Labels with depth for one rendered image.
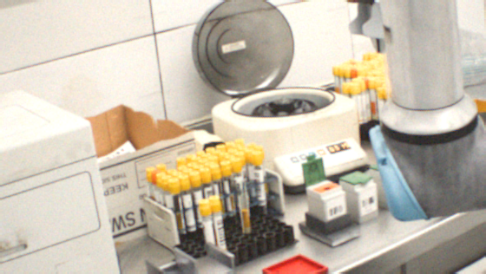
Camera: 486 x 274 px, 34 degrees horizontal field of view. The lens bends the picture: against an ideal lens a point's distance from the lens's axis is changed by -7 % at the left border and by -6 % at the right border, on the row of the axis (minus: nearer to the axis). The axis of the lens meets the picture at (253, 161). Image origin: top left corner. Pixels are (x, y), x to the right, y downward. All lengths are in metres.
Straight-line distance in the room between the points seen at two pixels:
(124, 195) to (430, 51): 0.64
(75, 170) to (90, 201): 0.04
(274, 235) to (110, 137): 0.49
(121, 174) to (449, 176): 0.59
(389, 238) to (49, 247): 0.54
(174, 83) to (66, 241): 0.81
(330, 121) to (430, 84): 0.64
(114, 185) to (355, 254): 0.40
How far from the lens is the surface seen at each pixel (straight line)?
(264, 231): 1.27
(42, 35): 1.59
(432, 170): 0.91
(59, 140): 0.94
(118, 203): 1.33
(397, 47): 0.88
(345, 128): 1.52
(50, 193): 0.95
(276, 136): 1.45
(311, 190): 1.25
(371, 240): 1.25
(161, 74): 1.71
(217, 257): 1.14
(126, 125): 1.61
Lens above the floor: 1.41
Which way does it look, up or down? 19 degrees down
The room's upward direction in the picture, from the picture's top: 7 degrees counter-clockwise
